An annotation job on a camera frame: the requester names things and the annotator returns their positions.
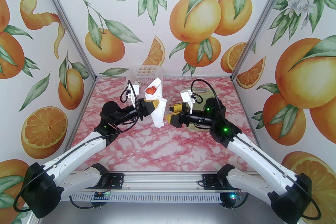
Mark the small blue circuit board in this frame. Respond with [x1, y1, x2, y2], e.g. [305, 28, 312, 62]
[94, 191, 111, 200]

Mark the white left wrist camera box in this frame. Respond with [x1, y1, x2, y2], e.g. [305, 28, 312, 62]
[127, 80, 141, 108]

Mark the aluminium corner post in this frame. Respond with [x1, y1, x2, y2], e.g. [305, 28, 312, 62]
[230, 0, 300, 83]
[34, 0, 97, 83]

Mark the black left base cable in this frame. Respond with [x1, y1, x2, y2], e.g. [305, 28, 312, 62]
[70, 198, 103, 210]

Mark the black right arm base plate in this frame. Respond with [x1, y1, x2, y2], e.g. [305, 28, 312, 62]
[203, 174, 244, 190]

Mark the green plastic basket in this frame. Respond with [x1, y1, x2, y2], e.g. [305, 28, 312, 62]
[186, 88, 218, 132]

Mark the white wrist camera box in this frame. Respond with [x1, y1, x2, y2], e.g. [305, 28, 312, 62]
[181, 88, 196, 113]
[127, 80, 141, 108]

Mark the black right base cable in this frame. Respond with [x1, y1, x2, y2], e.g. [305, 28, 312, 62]
[223, 186, 252, 210]

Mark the black controller with green light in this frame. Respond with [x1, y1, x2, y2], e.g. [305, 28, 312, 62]
[220, 192, 243, 210]

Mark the slotted white cable duct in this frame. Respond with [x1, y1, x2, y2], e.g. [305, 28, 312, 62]
[71, 191, 223, 203]

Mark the white paper napkin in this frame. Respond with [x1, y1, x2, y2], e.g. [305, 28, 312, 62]
[144, 77, 168, 128]

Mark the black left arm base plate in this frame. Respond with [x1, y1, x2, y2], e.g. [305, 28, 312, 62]
[105, 173, 124, 189]

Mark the black base cable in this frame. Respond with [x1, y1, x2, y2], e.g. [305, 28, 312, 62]
[223, 186, 252, 210]
[70, 198, 103, 210]

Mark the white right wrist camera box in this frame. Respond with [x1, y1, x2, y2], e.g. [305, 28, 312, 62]
[181, 88, 196, 113]

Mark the grey metal panel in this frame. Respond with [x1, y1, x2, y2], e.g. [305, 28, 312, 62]
[52, 201, 273, 224]

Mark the aluminium side rail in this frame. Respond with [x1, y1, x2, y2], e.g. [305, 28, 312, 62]
[232, 79, 263, 151]
[56, 79, 97, 169]

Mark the aluminium front rail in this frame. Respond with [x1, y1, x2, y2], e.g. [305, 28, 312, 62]
[71, 169, 286, 192]

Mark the white plastic mesh basket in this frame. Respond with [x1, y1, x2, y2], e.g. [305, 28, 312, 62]
[123, 65, 164, 102]

